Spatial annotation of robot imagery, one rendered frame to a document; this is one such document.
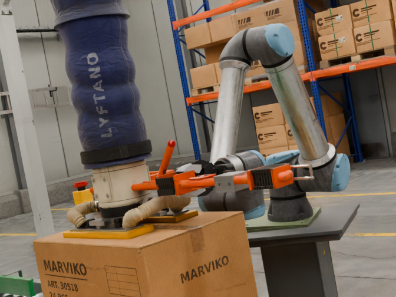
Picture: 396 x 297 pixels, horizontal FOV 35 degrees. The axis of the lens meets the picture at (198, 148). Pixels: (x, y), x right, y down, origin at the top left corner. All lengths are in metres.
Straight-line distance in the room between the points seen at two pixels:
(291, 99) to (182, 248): 0.78
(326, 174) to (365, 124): 8.49
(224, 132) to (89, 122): 0.49
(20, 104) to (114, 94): 3.66
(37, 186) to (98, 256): 3.72
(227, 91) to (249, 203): 0.42
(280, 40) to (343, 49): 7.46
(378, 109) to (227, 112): 8.70
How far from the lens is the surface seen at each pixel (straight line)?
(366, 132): 10.92
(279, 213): 2.56
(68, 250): 1.96
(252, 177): 1.56
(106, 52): 1.90
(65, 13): 1.94
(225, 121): 2.14
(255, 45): 2.18
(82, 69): 1.90
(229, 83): 2.19
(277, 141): 10.35
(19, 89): 5.53
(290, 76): 2.23
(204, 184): 1.68
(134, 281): 1.72
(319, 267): 2.55
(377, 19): 9.37
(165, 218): 1.94
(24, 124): 5.50
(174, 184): 1.75
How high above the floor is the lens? 1.26
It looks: 3 degrees down
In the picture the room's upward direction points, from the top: 10 degrees counter-clockwise
